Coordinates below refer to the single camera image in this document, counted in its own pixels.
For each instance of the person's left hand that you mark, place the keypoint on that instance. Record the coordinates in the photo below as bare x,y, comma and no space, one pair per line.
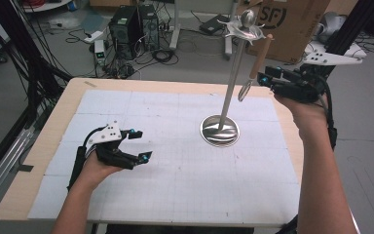
95,172

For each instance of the dark tape piece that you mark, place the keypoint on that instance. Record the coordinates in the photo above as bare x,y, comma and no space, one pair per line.
24,168

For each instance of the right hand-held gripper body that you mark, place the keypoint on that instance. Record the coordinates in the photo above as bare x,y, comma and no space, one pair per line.
300,89

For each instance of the black mesh-front computer tower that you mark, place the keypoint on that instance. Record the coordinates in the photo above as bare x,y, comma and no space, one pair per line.
123,32

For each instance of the beige tape piece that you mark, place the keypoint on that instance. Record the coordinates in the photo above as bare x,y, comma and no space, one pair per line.
90,84

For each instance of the steel utensil stand with hooks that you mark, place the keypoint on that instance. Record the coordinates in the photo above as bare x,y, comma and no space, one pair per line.
219,131

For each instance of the black flat case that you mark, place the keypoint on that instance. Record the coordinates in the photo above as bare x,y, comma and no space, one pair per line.
212,24

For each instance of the white flat board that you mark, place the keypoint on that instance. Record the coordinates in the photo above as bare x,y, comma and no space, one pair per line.
359,48

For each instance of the black slim computer tower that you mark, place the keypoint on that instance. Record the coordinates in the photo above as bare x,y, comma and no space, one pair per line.
149,26

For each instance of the grey rounded device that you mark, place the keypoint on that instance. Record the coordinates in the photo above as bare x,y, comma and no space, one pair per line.
331,24

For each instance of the white power strip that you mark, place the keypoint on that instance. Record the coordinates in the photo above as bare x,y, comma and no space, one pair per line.
94,36

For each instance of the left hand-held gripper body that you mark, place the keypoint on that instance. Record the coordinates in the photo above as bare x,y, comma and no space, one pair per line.
105,136

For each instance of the white grid mat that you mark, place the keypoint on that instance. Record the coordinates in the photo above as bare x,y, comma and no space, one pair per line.
175,195

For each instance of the black frame strut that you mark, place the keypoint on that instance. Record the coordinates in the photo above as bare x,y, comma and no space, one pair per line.
350,26

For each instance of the white round table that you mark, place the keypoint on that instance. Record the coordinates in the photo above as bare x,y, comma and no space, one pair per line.
45,6

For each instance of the white stand post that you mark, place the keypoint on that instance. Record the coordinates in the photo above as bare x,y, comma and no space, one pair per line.
175,26
228,48

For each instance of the person's right hand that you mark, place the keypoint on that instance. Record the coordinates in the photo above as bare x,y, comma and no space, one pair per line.
308,117

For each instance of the small white device green display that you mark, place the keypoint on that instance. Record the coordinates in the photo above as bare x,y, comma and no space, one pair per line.
99,52

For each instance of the large printed cardboard box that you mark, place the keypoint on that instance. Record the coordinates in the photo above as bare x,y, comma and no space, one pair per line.
292,29

